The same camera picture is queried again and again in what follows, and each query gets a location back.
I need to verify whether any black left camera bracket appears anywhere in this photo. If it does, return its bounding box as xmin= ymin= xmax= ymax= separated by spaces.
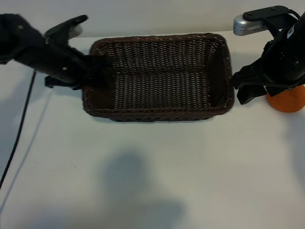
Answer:
xmin=44 ymin=15 xmax=89 ymax=46

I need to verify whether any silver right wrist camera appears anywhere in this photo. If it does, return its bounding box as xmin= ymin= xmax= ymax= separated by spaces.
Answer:
xmin=233 ymin=14 xmax=269 ymax=36

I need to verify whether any dark brown wicker basket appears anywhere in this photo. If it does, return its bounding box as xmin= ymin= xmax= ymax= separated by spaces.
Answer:
xmin=82 ymin=32 xmax=235 ymax=123

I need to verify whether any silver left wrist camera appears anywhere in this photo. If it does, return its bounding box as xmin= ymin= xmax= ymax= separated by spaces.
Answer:
xmin=70 ymin=25 xmax=83 ymax=38

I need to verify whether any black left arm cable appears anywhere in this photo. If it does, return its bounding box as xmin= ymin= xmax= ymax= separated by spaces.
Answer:
xmin=0 ymin=71 xmax=37 ymax=189

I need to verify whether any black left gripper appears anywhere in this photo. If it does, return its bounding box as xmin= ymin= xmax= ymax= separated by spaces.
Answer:
xmin=30 ymin=38 xmax=113 ymax=90

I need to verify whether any orange fruit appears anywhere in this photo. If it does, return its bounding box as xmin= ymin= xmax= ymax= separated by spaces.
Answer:
xmin=266 ymin=83 xmax=305 ymax=113

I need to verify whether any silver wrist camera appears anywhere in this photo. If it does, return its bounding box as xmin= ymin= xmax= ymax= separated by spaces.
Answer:
xmin=233 ymin=14 xmax=269 ymax=36
xmin=70 ymin=25 xmax=83 ymax=38

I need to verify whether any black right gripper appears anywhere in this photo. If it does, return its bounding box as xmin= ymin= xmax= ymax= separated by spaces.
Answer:
xmin=232 ymin=16 xmax=305 ymax=105

